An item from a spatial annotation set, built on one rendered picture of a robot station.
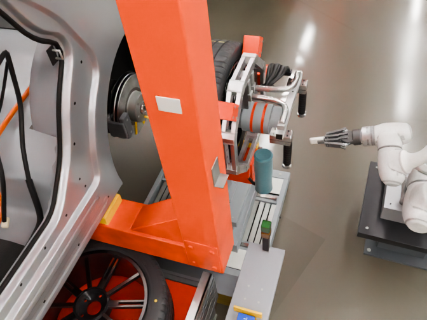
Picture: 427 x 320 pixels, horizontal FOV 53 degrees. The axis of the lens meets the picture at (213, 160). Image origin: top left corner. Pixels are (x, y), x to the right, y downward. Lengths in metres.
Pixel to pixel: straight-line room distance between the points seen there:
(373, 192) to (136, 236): 1.30
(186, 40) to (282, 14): 3.44
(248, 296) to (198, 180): 0.72
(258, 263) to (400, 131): 0.85
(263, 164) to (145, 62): 1.03
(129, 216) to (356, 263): 1.29
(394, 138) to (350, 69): 1.78
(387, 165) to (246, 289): 0.81
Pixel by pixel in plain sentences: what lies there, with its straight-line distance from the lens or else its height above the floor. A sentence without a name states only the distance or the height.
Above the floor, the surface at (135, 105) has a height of 0.90.
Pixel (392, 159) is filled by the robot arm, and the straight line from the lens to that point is 1.99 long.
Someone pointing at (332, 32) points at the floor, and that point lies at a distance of 4.19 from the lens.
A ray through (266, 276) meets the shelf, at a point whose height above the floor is 0.45.
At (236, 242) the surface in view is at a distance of 2.43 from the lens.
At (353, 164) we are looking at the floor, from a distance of 3.00.
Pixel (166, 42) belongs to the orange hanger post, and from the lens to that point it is 1.05.
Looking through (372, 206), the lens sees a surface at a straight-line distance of 2.43.
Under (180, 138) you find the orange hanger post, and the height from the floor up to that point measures 1.34.
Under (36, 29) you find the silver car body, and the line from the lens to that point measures 1.48.
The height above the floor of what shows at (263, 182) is 0.58.
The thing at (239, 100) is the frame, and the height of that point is 1.08.
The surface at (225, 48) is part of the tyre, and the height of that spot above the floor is 1.18.
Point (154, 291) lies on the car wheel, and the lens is 1.95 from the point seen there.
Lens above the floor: 2.23
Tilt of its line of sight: 48 degrees down
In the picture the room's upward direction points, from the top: 8 degrees counter-clockwise
